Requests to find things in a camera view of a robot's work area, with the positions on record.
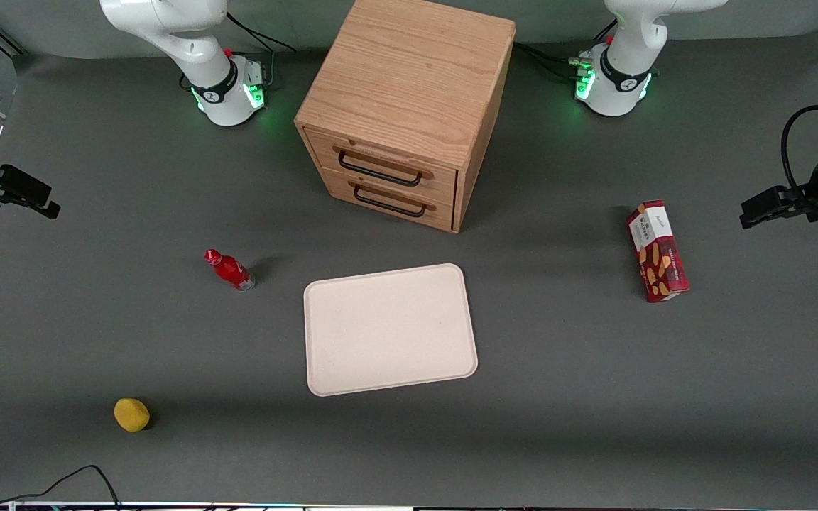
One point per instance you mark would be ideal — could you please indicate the red bottle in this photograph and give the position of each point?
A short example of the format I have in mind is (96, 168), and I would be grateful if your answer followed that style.
(230, 270)

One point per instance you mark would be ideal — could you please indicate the wooden drawer cabinet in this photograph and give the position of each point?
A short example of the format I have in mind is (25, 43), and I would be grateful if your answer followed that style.
(409, 78)

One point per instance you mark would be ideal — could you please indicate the wooden drawer front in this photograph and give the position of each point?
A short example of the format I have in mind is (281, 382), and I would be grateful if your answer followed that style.
(380, 165)
(388, 200)

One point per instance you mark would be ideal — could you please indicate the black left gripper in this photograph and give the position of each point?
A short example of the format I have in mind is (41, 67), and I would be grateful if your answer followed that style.
(812, 196)

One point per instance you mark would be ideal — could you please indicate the beige rectangular tray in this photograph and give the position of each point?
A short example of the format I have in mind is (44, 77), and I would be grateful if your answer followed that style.
(389, 330)

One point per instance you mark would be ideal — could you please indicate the red cookie box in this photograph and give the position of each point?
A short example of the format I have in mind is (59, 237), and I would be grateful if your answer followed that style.
(657, 252)

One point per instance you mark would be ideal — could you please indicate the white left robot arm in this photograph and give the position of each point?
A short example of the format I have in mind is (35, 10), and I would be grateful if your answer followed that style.
(618, 78)

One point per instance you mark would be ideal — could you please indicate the yellow lemon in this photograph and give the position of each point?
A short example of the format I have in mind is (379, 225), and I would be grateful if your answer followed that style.
(131, 414)

